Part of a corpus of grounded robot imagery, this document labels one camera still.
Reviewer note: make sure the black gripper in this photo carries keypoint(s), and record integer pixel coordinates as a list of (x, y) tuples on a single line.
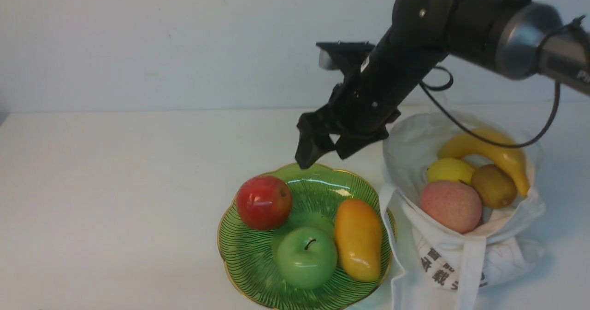
[(367, 97)]

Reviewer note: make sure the red apple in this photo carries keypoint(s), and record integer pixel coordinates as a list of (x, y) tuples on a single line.
[(264, 202)]

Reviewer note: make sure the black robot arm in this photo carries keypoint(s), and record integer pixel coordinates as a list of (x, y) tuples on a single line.
[(513, 38)]

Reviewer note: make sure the green glass fruit plate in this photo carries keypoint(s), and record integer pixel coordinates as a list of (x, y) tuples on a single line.
[(249, 255)]

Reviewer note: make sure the white canvas tote bag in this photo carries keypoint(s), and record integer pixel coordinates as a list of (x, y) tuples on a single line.
[(491, 255)]

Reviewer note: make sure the orange yellow mango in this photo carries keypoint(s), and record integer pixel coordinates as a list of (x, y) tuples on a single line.
[(358, 238)]

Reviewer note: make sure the yellow lemon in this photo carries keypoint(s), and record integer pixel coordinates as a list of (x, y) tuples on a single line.
[(450, 169)]

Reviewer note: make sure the green apple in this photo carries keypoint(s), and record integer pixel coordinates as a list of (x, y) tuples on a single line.
[(307, 258)]

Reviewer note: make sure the yellow banana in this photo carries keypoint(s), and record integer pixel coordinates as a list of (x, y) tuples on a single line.
[(510, 160)]

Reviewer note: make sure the pink peach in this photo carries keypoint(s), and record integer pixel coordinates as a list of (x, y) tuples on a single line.
[(454, 205)]

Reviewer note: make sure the brown kiwi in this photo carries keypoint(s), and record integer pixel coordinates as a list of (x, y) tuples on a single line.
[(495, 188)]

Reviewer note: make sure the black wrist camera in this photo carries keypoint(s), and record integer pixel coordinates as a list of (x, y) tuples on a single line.
[(343, 56)]

